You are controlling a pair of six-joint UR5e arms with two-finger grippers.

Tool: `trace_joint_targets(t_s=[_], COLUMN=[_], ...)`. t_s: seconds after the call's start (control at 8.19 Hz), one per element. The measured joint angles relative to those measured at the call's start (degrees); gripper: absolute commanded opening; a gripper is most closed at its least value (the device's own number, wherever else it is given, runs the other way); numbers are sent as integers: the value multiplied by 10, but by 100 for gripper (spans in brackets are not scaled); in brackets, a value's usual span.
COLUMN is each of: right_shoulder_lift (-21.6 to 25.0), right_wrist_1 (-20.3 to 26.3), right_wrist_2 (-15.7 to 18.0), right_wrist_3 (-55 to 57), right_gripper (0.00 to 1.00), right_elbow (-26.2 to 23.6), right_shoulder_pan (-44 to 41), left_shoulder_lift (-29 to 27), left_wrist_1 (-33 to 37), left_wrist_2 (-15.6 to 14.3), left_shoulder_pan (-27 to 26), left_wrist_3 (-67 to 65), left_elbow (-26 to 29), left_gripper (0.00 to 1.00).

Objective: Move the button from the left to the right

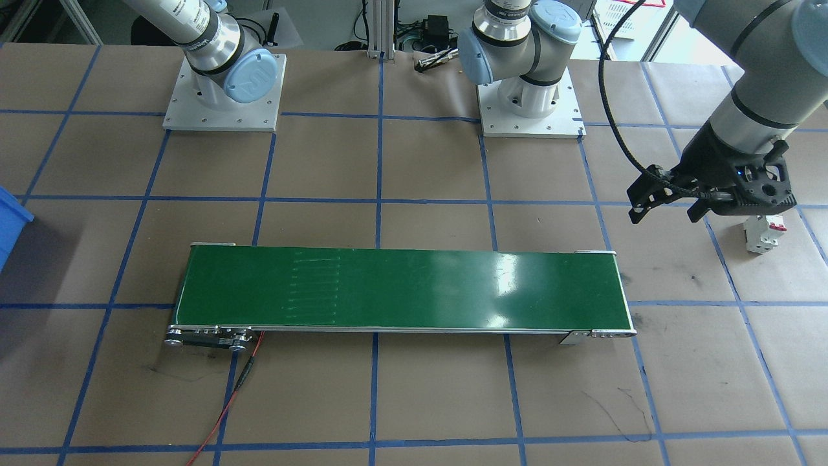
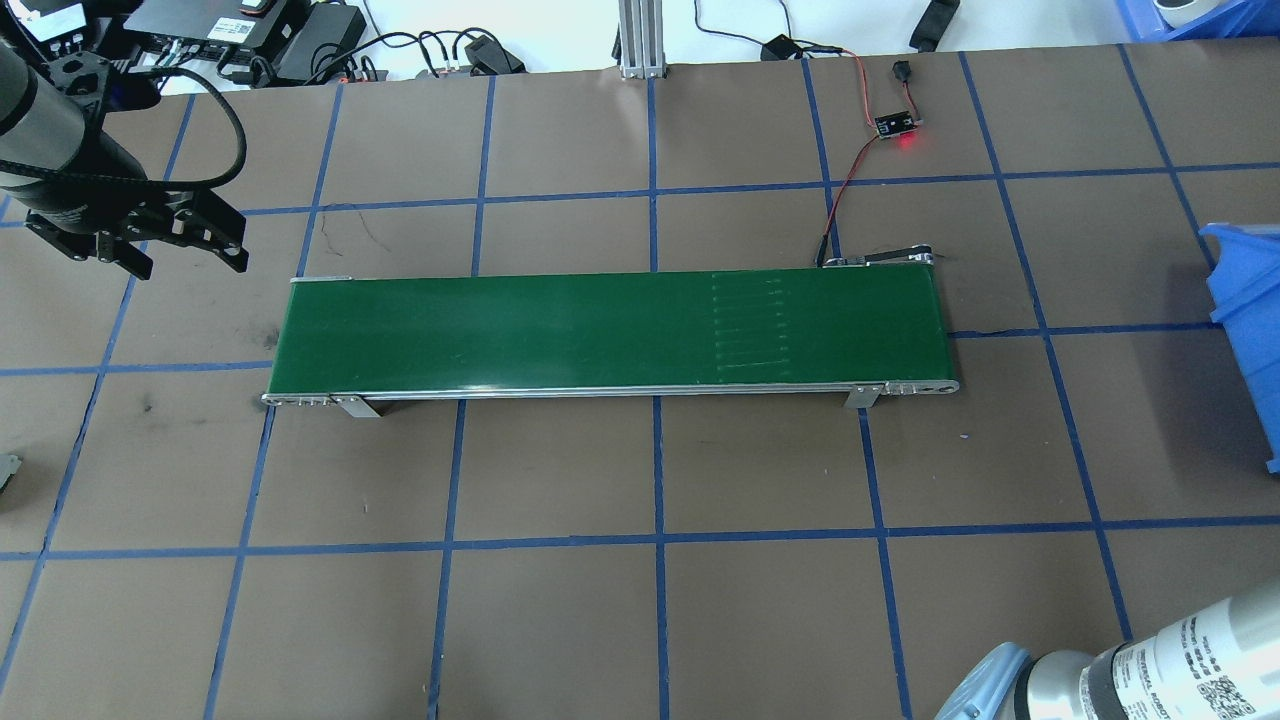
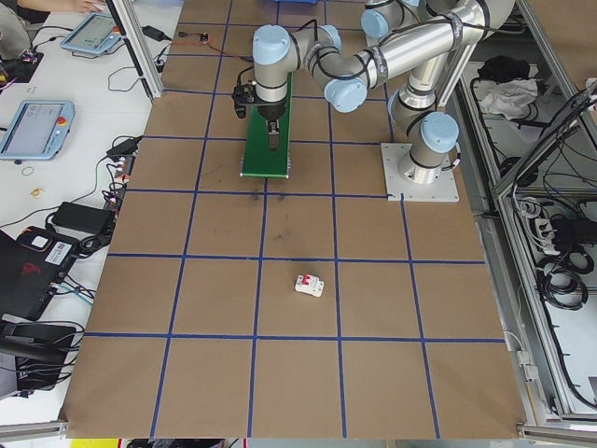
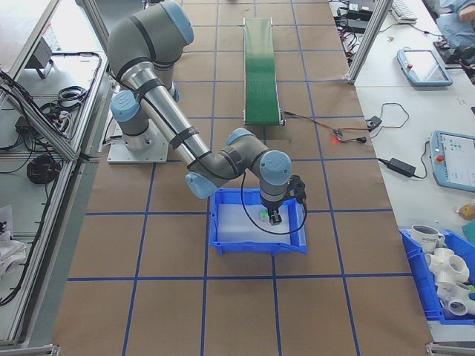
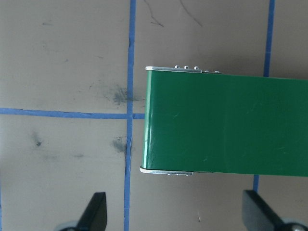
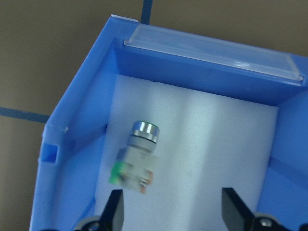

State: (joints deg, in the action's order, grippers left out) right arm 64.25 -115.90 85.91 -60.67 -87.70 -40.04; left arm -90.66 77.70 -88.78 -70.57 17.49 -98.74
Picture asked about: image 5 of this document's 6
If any green conveyor belt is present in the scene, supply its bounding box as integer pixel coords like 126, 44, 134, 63
139, 64, 308, 177

